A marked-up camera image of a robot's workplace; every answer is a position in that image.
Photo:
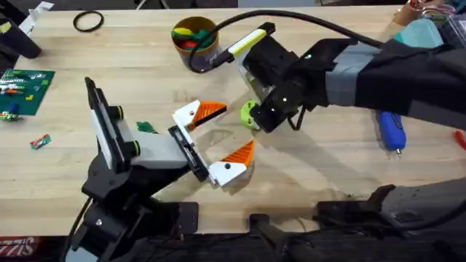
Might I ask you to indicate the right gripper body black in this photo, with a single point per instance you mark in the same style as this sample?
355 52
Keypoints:
287 94

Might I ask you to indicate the left gripper body grey black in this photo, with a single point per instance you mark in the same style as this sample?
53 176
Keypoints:
156 151

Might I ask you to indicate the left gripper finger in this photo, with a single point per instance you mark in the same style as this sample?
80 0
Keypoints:
189 114
227 171

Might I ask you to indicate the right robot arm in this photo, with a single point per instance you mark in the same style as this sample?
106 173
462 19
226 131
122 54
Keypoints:
411 76

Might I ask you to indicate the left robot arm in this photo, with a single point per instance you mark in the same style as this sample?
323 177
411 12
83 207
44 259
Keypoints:
109 225

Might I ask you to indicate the green flat toy vegetable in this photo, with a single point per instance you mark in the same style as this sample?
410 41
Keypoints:
146 127

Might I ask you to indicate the blue electric screwdriver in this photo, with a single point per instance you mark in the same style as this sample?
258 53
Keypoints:
391 131

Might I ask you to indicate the left wrist upright black plate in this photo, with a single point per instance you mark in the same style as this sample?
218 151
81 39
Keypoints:
105 127

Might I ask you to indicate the wrist upright black plate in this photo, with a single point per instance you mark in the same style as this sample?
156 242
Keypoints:
105 127
249 40

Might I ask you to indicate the right wrist upright black plate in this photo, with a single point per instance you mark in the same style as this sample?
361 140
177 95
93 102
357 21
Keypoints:
249 40

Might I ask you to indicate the brown tub with toys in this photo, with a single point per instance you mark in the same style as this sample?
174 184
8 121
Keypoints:
196 40

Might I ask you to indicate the small red green toy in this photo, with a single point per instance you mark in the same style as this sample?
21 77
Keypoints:
40 142

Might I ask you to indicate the green board with toy blocks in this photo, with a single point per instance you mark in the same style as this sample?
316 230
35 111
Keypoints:
25 89

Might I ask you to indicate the teal box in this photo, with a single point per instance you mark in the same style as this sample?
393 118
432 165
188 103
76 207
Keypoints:
420 32

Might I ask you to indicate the red printed label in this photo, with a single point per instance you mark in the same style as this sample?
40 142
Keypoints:
18 246

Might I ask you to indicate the black angular object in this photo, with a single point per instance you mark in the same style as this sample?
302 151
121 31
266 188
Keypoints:
16 40

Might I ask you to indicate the heap of clutter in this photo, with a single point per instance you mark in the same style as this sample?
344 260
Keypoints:
451 18

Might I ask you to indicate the white paper strip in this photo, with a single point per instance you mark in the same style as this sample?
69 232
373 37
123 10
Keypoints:
34 16

